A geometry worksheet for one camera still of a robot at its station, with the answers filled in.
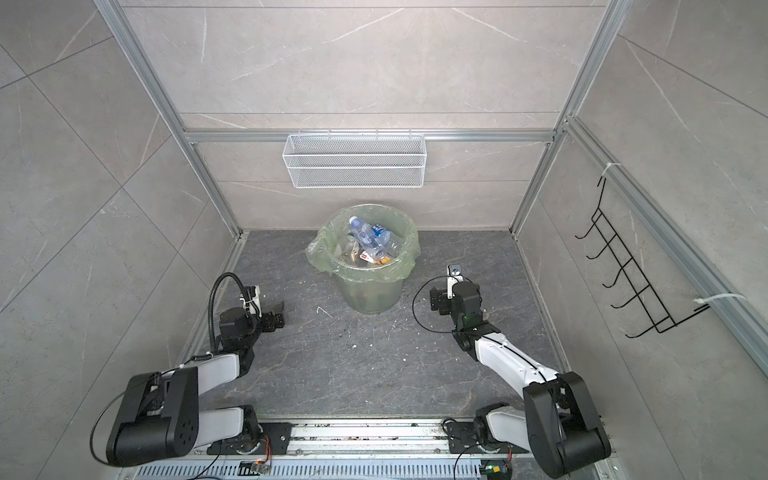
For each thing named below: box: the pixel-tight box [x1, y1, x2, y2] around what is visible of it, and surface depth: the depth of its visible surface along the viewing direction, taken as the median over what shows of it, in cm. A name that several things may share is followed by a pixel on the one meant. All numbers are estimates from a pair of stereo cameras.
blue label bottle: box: [371, 223, 403, 257], surface depth 90 cm
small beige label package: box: [359, 250, 394, 265], surface depth 86 cm
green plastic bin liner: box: [306, 204, 421, 283], surface depth 87 cm
